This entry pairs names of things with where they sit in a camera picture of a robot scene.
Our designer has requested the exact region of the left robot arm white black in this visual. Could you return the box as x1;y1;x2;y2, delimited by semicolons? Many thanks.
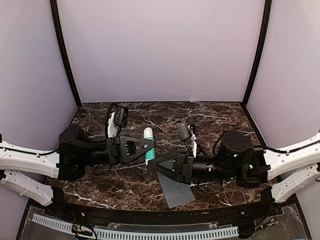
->
0;124;155;218

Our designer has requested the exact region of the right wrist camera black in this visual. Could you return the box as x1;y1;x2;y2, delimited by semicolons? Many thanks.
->
175;118;198;157

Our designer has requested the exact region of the black right frame post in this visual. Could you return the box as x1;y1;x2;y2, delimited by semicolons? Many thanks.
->
241;0;272;108

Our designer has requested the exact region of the black left frame post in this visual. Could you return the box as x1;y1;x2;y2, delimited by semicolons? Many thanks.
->
49;0;82;108

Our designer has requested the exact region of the white slotted cable duct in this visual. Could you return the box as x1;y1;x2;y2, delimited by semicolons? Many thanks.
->
32;213;239;240

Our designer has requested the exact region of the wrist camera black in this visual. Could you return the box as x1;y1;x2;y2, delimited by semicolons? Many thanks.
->
105;102;129;138
175;118;198;157

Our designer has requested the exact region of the black front table rail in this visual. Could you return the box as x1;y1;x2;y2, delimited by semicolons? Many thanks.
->
44;190;283;232

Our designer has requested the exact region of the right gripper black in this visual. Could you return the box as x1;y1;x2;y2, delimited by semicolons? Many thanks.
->
147;149;238;185

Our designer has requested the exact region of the black frame post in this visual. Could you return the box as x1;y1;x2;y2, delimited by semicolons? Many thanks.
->
49;0;82;108
241;0;272;108

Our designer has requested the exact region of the small electronics board with leds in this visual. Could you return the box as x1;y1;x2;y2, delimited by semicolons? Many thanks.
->
71;225;93;236

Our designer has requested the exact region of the grey envelope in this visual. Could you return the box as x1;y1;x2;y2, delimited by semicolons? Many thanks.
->
157;172;196;209

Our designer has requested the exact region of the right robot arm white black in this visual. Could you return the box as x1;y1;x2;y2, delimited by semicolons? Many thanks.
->
148;131;320;217

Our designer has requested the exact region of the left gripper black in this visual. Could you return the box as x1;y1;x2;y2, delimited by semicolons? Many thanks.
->
78;136;158;167

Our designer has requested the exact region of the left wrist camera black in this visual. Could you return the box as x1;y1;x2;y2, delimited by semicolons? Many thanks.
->
105;102;129;138

